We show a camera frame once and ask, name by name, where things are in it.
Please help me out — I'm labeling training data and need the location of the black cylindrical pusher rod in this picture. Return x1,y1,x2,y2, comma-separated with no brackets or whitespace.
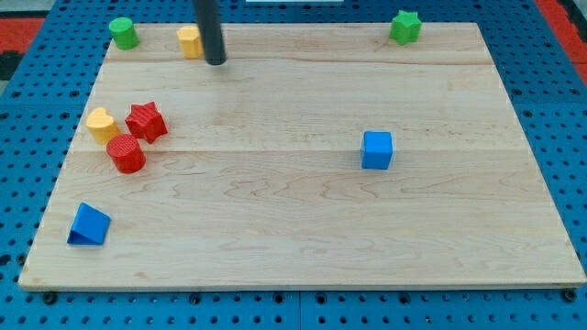
193,0,227,65

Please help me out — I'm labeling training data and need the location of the yellow hexagon block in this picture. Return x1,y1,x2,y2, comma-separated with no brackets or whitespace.
176,25,204,59

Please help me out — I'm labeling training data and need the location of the red star block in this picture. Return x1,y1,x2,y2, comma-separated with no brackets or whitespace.
125,102,168,144

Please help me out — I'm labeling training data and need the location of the green star block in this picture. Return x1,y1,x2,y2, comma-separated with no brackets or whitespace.
389,10,422,46

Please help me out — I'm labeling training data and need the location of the green cylinder block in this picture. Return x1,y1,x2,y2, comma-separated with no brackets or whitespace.
108,17,139,50

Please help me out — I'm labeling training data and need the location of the yellow heart block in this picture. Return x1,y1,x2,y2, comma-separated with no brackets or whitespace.
85,107,121,145

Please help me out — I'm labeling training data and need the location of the red cylinder block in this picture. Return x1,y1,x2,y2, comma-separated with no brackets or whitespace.
106,134,146,174

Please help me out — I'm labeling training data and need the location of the wooden board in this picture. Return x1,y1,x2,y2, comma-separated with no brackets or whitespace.
19,23,586,292

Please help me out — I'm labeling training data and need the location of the blue cube block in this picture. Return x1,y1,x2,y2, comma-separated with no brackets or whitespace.
360,131,393,170

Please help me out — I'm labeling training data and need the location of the blue triangle block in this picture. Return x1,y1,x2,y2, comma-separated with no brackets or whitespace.
67,203,111,246

